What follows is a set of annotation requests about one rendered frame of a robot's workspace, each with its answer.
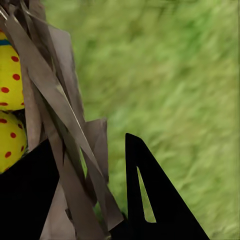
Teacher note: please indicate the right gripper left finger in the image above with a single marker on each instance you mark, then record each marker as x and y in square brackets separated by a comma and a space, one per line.
[26, 192]

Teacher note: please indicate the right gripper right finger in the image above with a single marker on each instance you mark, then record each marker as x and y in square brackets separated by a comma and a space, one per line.
[174, 220]

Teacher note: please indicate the wicker basket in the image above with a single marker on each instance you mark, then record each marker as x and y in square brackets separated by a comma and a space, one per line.
[53, 109]

